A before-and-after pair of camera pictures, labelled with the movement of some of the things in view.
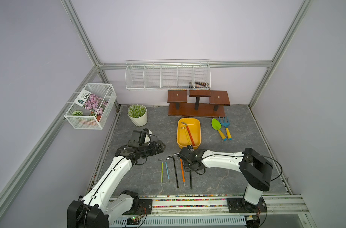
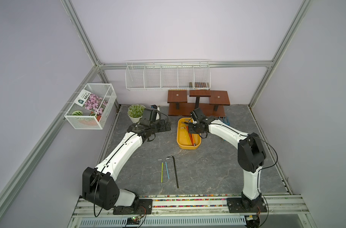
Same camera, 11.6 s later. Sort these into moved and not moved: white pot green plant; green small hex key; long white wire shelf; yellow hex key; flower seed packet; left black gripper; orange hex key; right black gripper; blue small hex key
Moved: orange hex key; left black gripper; right black gripper
Not moved: green small hex key; yellow hex key; flower seed packet; white pot green plant; long white wire shelf; blue small hex key
